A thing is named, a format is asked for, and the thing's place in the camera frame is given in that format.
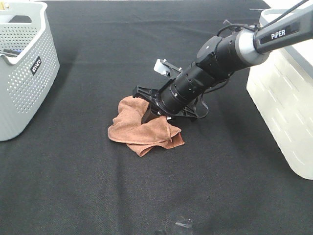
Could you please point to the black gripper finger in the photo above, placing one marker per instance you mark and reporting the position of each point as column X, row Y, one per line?
column 149, row 114

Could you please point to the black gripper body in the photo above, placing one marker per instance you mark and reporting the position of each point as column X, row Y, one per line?
column 151, row 96

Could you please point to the brown microfibre towel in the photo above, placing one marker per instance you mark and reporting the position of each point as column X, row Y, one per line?
column 141, row 138

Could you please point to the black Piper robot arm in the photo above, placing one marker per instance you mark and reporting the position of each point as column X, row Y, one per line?
column 218, row 59

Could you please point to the black table cloth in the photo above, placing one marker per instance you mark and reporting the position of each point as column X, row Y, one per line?
column 63, row 176

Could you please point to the clear tape patch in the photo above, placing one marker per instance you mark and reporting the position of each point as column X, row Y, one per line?
column 185, row 223

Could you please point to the white plastic storage bin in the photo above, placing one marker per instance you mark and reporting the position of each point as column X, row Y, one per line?
column 282, row 90

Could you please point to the grey perforated laundry basket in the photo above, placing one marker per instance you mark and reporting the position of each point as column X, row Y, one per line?
column 25, row 80

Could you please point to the dark item inside basket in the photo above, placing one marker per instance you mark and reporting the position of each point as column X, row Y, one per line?
column 10, row 53

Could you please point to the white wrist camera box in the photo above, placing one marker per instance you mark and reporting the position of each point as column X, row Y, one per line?
column 163, row 67

